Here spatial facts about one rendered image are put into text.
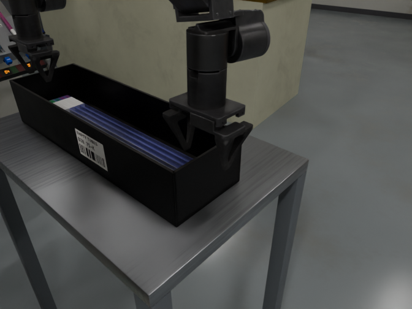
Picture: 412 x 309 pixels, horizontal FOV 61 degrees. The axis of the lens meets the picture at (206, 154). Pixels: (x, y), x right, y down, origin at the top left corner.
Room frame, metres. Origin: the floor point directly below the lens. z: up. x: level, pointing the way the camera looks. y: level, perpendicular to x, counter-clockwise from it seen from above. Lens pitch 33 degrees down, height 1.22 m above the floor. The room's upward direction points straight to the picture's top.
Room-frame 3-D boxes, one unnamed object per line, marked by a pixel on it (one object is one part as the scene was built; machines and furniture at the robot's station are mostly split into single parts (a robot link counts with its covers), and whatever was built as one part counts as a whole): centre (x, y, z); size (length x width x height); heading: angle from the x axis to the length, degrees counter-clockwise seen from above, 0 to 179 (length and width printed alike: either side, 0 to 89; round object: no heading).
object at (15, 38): (0.86, 0.42, 1.02); 0.10 x 0.07 x 0.07; 49
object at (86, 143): (0.68, 0.20, 0.86); 0.57 x 0.17 x 0.11; 48
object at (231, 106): (0.48, 0.00, 1.02); 0.10 x 0.07 x 0.07; 48
